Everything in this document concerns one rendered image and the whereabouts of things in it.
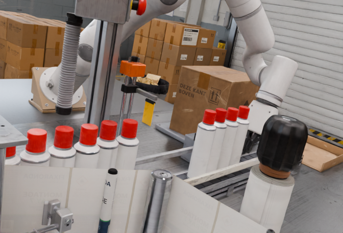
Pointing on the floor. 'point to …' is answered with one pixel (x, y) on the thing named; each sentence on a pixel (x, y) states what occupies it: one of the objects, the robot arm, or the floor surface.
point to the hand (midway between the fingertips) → (247, 146)
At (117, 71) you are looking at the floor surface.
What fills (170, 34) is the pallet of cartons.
